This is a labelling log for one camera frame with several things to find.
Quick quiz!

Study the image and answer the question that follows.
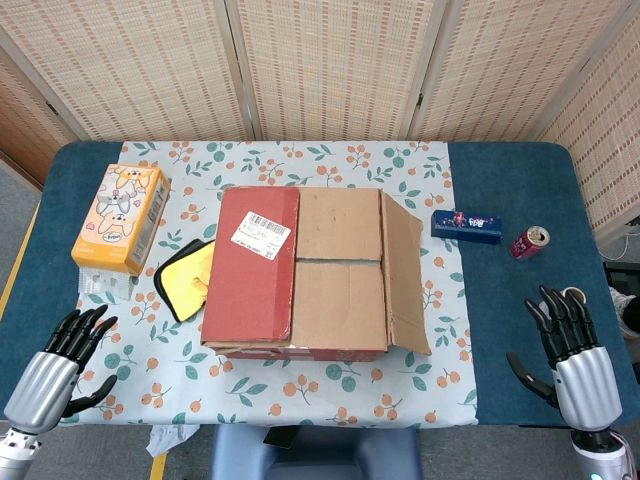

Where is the yellow cloth with black edge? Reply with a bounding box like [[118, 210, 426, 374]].
[[153, 238, 216, 324]]

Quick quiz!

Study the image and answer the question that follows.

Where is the floral print tablecloth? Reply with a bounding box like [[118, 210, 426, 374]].
[[59, 140, 480, 429]]

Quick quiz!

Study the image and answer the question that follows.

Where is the red soda can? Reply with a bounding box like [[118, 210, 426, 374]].
[[509, 225, 550, 261]]

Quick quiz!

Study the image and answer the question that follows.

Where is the flat black device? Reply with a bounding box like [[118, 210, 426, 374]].
[[263, 426, 301, 450]]

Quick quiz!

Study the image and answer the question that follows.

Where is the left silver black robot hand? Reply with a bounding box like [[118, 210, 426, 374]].
[[2, 304, 120, 435]]

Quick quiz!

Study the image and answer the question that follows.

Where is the crumpled white paper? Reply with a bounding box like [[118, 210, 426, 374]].
[[146, 423, 201, 457]]

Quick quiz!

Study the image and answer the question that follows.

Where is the blue padded seat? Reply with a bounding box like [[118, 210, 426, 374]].
[[208, 424, 421, 480]]

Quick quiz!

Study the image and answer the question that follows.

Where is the woven folding screen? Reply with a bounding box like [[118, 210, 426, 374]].
[[0, 0, 640, 236]]

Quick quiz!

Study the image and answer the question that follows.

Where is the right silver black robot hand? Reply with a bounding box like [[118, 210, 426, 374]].
[[505, 284, 624, 432]]

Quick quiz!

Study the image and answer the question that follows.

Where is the yellow cartoon tissue pack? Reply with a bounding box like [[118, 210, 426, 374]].
[[70, 164, 172, 277]]

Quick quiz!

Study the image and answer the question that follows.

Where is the red cardboard box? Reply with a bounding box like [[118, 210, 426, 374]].
[[200, 185, 434, 362]]

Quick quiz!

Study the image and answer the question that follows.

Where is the dark blue rectangular box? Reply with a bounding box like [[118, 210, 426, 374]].
[[430, 209, 503, 245]]

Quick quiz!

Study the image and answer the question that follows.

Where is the white shoe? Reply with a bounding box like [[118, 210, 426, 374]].
[[617, 294, 640, 341]]

